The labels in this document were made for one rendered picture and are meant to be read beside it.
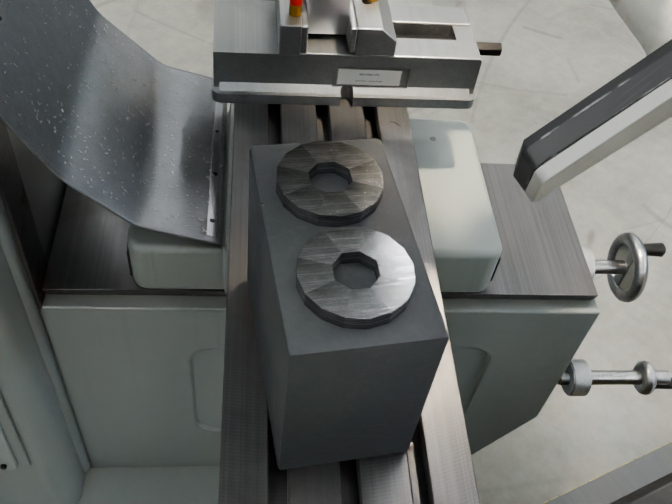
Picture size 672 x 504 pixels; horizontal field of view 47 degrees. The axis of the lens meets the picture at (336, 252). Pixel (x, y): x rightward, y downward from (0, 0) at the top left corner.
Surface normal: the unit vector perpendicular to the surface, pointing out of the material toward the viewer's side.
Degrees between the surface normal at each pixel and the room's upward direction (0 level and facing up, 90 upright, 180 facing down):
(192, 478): 0
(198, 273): 90
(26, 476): 88
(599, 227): 0
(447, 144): 0
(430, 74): 90
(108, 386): 90
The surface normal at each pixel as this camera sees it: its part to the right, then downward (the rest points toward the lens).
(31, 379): 0.70, 0.57
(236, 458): 0.10, -0.65
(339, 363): 0.20, 0.76
